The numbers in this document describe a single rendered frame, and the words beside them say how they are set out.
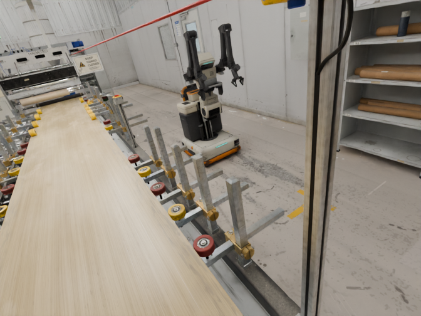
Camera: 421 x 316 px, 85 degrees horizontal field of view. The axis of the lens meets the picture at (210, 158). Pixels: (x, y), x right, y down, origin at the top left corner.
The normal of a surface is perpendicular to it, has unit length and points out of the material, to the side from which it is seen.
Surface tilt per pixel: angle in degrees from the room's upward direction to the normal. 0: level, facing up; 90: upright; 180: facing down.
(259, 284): 0
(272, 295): 0
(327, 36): 90
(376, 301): 0
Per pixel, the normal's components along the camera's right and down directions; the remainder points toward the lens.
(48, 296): -0.17, -0.86
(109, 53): 0.53, 0.33
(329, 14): -0.84, 0.38
